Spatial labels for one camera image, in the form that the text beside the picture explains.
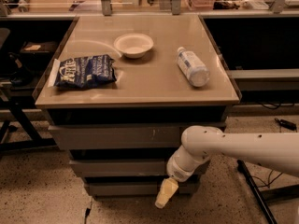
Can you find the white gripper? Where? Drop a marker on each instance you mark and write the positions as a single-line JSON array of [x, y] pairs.
[[177, 171]]

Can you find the grey drawer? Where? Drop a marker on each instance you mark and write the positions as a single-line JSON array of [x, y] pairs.
[[122, 189], [116, 136], [117, 168]]

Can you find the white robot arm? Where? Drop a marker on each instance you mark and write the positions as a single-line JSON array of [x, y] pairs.
[[277, 151]]

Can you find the grey top drawer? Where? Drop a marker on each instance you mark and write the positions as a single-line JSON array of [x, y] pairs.
[[116, 136]]

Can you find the grey bottom drawer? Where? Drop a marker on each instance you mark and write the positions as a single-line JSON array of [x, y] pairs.
[[122, 189]]

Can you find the grey drawer cabinet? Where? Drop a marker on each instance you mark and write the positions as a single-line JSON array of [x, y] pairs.
[[148, 90]]

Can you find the black metal stand leg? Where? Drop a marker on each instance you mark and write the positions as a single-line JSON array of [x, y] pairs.
[[266, 196]]

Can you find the clear plastic water bottle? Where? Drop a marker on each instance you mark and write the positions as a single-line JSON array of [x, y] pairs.
[[192, 67]]

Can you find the black power adapter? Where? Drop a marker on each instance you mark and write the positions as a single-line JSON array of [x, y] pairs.
[[286, 124]]

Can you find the white paper bowl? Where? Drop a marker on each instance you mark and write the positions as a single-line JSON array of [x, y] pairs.
[[133, 46]]

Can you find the blue chip bag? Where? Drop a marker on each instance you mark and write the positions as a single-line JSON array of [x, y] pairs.
[[86, 72]]

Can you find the black bag on shelf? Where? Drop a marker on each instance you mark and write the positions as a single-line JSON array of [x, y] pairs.
[[22, 76]]

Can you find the dark box on shelf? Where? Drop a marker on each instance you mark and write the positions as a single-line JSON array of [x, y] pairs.
[[38, 50]]

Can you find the black table frame left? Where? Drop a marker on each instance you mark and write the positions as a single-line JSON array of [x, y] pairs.
[[35, 141]]

